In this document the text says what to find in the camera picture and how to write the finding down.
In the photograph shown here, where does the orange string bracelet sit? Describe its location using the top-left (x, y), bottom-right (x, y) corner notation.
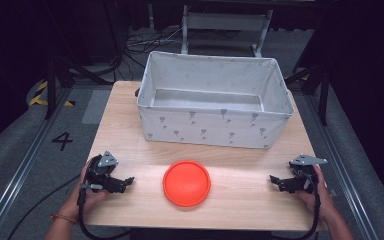
top-left (49, 213), bottom-right (78, 225)

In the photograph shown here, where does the person's right hand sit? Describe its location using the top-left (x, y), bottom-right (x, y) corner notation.
top-left (296, 165), bottom-right (338, 223)

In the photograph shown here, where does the black metal stand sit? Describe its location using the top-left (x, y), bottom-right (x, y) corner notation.
top-left (284, 63), bottom-right (332, 127)
top-left (43, 54), bottom-right (115, 121)

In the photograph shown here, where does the orange round disc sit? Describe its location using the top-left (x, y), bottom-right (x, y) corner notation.
top-left (162, 159), bottom-right (212, 208)

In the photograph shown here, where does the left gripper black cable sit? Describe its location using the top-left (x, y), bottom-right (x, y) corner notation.
top-left (77, 183), bottom-right (132, 240)

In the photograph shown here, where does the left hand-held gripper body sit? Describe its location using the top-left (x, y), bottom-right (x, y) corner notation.
top-left (85, 150), bottom-right (128, 194)

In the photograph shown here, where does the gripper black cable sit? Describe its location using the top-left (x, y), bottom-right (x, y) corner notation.
top-left (77, 183), bottom-right (132, 240)
top-left (272, 181), bottom-right (322, 240)

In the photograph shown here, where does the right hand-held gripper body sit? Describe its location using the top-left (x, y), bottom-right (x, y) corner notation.
top-left (288, 153), bottom-right (328, 194)

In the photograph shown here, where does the grey metal stand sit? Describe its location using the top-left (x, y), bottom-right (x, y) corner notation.
top-left (180, 4), bottom-right (274, 59)

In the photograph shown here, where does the white fabric storage box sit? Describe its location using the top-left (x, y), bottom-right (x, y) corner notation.
top-left (136, 50), bottom-right (296, 150)

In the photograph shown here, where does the thin black floor cable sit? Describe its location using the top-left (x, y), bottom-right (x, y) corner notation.
top-left (6, 173), bottom-right (82, 240)

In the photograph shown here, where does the bundle of floor cables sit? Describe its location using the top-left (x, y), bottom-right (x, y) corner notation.
top-left (122, 27), bottom-right (185, 74)

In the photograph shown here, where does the metal floor rail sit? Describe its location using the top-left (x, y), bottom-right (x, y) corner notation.
top-left (303, 94), bottom-right (380, 240)
top-left (0, 87), bottom-right (73, 240)

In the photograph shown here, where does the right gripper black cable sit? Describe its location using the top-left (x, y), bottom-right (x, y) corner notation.
top-left (272, 181), bottom-right (322, 240)

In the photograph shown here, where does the yellow black floor tape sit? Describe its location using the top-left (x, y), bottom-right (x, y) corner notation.
top-left (28, 80), bottom-right (77, 108)

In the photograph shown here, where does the person's left hand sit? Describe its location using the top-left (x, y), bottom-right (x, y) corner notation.
top-left (59, 159), bottom-right (110, 221)

